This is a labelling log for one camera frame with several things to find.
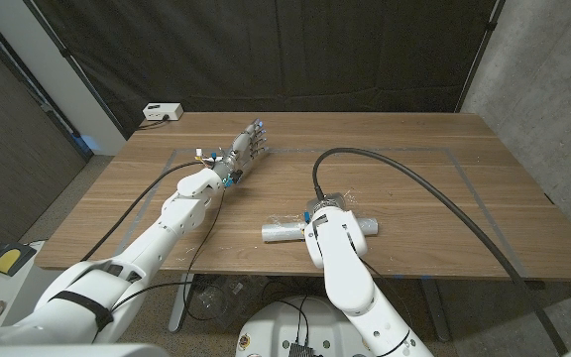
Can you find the black backdrop curtain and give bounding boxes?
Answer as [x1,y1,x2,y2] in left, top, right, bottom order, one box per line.
[22,0,508,140]

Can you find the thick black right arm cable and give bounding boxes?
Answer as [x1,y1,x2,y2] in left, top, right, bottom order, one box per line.
[311,147,569,357]

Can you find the grey tape outline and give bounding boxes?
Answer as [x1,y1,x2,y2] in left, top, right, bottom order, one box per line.
[116,146,532,279]

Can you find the crumpled clear plastic bag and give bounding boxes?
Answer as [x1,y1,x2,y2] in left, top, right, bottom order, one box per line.
[193,275,262,328]

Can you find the white table leg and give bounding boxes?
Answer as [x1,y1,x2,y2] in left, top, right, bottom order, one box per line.
[168,272,196,333]

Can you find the black power cord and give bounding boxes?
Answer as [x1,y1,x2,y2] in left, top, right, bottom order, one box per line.
[137,116,171,131]

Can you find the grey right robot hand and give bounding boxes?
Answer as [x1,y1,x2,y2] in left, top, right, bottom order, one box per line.
[306,191,349,214]

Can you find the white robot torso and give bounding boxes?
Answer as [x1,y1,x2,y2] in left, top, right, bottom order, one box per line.
[0,340,571,357]

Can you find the black table foot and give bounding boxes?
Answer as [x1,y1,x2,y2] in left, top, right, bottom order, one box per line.
[513,280,547,292]

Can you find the yellow and black pads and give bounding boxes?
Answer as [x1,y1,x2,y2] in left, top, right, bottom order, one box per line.
[0,241,38,278]

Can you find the grey table leg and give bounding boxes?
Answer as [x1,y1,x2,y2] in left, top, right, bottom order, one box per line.
[417,278,451,343]

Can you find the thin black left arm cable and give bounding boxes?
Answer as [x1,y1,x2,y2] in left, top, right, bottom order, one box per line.
[109,185,232,323]

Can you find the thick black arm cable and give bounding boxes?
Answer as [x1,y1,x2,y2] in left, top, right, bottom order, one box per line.
[311,147,569,357]
[80,159,206,263]

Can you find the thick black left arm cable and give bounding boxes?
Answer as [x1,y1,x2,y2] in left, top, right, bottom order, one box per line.
[80,159,206,263]

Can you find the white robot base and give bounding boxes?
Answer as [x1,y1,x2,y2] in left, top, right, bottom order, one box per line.
[235,296,381,357]

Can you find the white power strip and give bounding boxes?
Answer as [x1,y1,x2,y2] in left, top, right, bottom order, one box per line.
[142,102,184,122]

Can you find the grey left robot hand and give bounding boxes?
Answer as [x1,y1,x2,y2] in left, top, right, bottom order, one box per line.
[211,117,270,185]

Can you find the thin black base cable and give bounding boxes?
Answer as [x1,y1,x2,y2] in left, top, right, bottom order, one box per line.
[260,280,316,344]

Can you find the black finned electronics box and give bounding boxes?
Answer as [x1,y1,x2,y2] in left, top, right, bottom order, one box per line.
[287,340,316,357]

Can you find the plastic wrap roll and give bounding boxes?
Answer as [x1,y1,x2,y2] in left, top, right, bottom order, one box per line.
[261,216,380,244]

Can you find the black backdrop stand pole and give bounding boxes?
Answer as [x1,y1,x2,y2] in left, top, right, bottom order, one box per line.
[21,0,129,139]
[454,0,508,114]

